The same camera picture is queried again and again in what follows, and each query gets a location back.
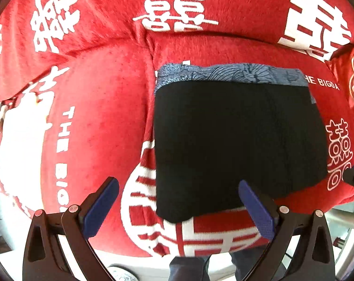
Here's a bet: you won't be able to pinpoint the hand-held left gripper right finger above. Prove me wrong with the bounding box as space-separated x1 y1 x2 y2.
238 180 337 281

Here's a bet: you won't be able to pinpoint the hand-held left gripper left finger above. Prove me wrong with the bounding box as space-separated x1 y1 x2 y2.
22 176 120 281

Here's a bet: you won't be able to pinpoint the black pants with grey waistband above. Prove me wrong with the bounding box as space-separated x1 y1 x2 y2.
153 62 329 223

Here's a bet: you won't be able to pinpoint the grey metal bar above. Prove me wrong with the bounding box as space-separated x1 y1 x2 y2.
326 206 354 230

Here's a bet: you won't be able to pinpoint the person's dark trouser leg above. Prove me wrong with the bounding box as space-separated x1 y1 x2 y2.
230 240 283 281
168 255 212 281

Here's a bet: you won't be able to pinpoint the white shoe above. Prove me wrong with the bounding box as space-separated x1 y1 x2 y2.
108 265 139 281

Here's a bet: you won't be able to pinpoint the red printed blanket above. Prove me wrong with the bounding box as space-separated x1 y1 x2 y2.
0 0 354 258

